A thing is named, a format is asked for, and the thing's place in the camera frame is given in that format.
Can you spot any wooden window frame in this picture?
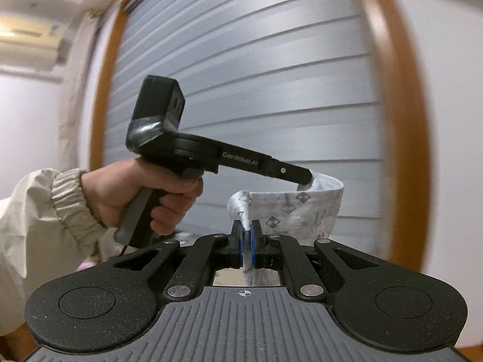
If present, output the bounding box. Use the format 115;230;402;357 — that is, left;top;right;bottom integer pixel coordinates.
88;0;431;272

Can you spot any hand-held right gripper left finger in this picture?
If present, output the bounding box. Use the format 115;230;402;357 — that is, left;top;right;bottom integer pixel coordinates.
113;219;248;302

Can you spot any white patterned garment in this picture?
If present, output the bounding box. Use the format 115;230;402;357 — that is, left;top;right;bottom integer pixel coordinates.
226;171;345;287

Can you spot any beige lace curtain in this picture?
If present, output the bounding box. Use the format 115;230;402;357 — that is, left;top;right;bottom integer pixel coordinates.
56;23;99;170

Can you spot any grey window blind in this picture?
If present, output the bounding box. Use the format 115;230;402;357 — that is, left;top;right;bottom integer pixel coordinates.
102;0;389;261

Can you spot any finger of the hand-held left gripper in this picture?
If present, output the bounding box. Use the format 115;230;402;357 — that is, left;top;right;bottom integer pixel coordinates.
270;157;315;192

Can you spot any person's left forearm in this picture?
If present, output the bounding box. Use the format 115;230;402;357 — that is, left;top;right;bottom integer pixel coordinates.
0;168;108;336

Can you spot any white air conditioner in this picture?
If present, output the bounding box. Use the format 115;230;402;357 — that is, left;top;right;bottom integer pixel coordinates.
0;15;72;72

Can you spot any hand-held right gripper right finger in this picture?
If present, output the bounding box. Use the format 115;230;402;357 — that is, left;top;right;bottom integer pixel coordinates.
249;219;380;302

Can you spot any person's left hand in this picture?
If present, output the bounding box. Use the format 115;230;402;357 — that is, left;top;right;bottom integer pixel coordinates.
81;157;204;236

